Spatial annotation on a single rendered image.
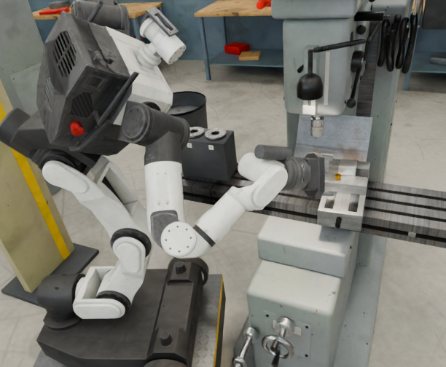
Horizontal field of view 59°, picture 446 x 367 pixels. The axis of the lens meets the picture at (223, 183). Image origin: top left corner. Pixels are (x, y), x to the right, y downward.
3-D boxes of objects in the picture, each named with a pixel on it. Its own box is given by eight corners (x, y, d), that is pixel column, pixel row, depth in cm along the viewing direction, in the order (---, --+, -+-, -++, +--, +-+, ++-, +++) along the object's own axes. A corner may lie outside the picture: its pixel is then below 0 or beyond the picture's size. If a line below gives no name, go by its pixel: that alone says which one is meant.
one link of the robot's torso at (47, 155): (28, 171, 122) (44, 146, 116) (47, 149, 133) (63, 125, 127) (66, 194, 126) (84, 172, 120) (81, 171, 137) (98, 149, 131)
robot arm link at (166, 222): (143, 260, 86) (139, 160, 91) (153, 261, 99) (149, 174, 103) (197, 255, 86) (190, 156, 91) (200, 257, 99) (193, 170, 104)
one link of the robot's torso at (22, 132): (-14, 144, 118) (9, 103, 109) (9, 124, 128) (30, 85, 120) (70, 196, 127) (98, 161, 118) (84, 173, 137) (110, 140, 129)
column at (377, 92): (366, 291, 231) (409, 4, 143) (288, 272, 249) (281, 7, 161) (377, 235, 268) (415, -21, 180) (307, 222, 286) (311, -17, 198)
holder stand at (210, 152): (228, 181, 171) (223, 141, 160) (183, 175, 179) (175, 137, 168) (237, 167, 180) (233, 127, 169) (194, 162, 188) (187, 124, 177)
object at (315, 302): (325, 405, 168) (331, 317, 134) (253, 379, 180) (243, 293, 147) (355, 269, 227) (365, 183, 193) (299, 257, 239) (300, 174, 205)
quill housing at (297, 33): (343, 120, 129) (350, 16, 111) (281, 115, 137) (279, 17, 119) (353, 97, 143) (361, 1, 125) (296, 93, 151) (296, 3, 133)
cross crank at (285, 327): (291, 373, 136) (290, 353, 129) (258, 362, 141) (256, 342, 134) (302, 334, 148) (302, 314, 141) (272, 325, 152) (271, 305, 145)
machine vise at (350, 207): (361, 231, 138) (364, 207, 131) (317, 225, 143) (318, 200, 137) (368, 176, 164) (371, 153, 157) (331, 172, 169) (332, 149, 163)
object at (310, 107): (315, 115, 128) (316, 49, 116) (302, 113, 129) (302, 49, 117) (318, 109, 131) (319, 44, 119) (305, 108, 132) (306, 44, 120)
